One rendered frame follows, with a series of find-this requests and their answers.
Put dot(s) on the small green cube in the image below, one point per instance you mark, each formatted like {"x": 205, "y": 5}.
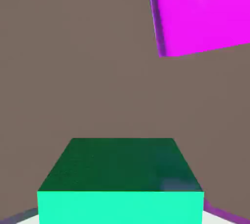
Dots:
{"x": 120, "y": 206}

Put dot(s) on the large magenta box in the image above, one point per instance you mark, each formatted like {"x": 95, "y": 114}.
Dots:
{"x": 203, "y": 13}

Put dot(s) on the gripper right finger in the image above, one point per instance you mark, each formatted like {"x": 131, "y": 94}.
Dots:
{"x": 212, "y": 215}

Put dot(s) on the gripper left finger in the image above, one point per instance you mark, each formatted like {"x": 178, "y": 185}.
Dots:
{"x": 27, "y": 218}

